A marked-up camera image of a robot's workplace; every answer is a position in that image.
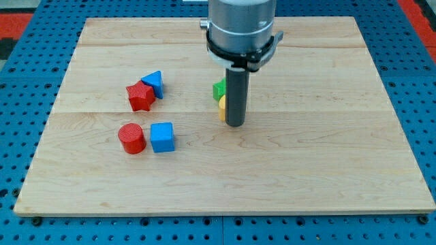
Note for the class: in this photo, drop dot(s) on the yellow block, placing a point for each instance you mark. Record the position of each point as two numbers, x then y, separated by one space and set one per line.
221 112

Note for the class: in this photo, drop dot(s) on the red star block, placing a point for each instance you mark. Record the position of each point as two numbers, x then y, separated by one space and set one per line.
141 96

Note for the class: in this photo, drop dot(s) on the blue cube block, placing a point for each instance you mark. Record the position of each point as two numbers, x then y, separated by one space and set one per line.
162 137

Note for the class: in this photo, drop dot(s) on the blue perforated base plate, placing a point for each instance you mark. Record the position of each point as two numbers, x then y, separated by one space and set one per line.
34 71

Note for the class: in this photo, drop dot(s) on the red cylinder block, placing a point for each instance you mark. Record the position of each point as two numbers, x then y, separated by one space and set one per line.
132 138

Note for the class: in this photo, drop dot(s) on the green block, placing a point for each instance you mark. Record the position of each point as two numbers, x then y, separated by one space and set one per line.
219 89

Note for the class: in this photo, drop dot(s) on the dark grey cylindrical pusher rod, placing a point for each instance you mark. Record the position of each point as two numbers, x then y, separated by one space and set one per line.
236 91

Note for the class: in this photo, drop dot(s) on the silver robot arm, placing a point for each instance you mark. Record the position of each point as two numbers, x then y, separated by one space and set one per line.
239 33

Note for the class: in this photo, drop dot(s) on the blue triangle block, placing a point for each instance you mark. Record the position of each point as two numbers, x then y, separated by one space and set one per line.
155 80

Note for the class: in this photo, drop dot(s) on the light wooden board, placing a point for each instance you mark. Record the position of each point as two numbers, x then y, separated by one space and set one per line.
320 136

